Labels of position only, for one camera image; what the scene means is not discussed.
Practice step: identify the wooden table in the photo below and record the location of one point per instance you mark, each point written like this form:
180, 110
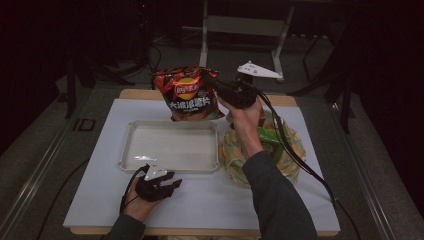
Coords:
140, 94

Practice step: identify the white plastic tray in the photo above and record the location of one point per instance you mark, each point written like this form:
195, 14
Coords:
173, 146

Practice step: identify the lemon print cloth bag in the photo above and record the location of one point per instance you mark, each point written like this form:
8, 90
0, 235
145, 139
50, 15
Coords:
230, 156

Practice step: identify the green snack packet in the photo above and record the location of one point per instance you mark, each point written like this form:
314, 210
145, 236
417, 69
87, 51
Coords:
270, 136

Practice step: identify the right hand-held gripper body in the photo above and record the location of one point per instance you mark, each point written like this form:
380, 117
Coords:
236, 93

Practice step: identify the black stand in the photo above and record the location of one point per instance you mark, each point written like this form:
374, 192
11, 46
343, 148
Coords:
70, 93
346, 110

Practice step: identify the white table mat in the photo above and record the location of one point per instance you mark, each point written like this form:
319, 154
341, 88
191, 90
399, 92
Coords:
206, 206

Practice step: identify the person's right hand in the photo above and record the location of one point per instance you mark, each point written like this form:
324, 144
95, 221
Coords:
245, 120

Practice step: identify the red and black chips bag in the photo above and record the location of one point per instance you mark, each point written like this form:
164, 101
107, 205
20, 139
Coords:
186, 96

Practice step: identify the person's left hand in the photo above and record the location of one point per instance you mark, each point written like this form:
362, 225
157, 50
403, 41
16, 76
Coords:
136, 206

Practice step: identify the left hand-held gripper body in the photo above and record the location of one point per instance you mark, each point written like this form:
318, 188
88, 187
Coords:
153, 191

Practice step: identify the white metal stand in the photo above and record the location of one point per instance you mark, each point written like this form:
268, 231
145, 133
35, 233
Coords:
246, 26

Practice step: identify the metal floor rail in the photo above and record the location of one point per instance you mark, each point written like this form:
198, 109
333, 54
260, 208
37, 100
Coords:
36, 186
368, 186

